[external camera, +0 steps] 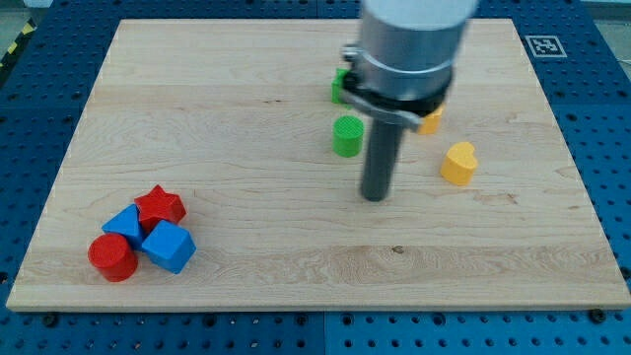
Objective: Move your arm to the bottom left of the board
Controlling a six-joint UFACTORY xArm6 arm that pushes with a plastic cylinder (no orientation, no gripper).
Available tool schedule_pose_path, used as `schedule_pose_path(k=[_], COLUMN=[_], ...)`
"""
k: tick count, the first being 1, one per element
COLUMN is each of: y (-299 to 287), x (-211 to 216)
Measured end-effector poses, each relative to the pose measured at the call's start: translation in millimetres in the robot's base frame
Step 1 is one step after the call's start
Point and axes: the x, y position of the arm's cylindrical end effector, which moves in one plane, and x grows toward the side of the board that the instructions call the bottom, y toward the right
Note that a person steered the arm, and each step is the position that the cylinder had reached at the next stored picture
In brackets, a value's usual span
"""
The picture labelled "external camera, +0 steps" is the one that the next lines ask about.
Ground blue triangle block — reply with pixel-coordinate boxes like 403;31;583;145
102;204;145;250

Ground wooden board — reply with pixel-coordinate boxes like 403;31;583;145
7;19;630;313

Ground blue cube block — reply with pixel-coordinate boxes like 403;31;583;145
142;221;196;274

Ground green cylinder block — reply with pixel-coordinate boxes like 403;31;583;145
332;115;365;158

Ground red star block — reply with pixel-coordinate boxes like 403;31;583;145
134;184;186;234

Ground yellow block behind arm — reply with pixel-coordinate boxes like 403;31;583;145
417;104;445;135

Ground white fiducial marker tag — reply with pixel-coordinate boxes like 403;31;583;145
526;35;567;58

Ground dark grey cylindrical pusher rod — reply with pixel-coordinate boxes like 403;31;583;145
360;119;403;202

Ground yellow heart block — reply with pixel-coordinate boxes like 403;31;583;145
440;141;478;185

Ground red cylinder block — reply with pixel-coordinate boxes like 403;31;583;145
88;233;138;282

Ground green cube block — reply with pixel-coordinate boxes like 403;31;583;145
330;68;350;108

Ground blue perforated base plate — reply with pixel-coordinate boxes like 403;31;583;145
1;1;630;354

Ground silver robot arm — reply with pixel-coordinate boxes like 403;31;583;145
340;0;478;131

